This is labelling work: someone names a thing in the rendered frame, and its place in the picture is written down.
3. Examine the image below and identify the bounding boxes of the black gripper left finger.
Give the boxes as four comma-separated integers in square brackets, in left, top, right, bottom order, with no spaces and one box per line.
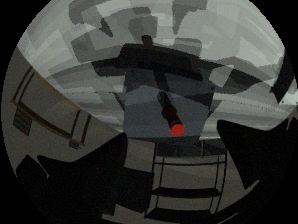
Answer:
[36,133,128,216]

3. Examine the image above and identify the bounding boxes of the dark grey sloped panel with hole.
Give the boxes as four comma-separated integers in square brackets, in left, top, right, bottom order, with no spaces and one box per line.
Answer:
[122,61,216,147]

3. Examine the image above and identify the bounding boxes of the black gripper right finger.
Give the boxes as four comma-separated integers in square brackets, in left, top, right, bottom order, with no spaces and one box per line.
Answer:
[217,119,289,189]

